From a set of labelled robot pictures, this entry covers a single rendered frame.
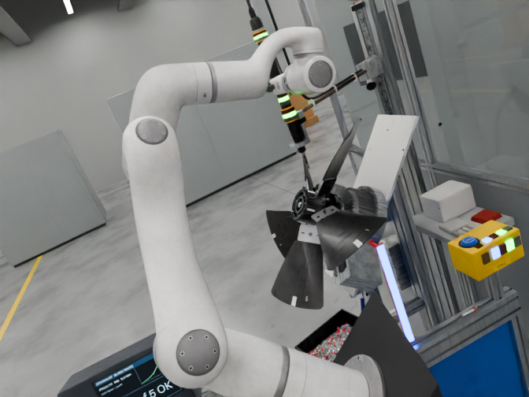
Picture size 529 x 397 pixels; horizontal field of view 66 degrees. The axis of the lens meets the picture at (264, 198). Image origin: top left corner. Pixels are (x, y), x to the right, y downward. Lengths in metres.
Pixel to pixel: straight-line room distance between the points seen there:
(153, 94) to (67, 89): 12.59
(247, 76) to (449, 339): 0.92
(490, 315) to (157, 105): 1.08
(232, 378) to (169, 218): 0.32
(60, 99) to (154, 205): 12.72
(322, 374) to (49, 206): 7.89
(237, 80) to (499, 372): 1.19
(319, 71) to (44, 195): 7.73
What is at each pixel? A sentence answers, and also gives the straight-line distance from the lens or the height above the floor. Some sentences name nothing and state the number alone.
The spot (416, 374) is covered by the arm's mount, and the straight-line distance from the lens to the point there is 0.82.
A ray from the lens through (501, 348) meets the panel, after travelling 1.53.
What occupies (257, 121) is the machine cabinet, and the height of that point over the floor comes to 0.82.
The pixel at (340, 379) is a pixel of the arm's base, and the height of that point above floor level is 1.14.
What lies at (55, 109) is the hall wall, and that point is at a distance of 13.48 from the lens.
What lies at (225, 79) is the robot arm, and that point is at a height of 1.72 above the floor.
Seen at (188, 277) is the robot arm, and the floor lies 1.43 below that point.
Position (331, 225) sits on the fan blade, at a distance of 1.34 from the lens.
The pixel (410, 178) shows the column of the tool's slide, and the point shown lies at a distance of 2.05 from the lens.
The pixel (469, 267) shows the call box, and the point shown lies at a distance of 1.28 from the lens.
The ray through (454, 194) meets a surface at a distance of 1.85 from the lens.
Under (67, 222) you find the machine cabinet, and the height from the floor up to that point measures 0.36.
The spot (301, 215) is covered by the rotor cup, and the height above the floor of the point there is 1.20.
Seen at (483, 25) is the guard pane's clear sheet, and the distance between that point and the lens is 1.65.
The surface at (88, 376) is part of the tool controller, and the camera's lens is 1.06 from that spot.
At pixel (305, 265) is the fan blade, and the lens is 1.48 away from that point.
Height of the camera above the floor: 1.73
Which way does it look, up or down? 17 degrees down
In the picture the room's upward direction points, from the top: 22 degrees counter-clockwise
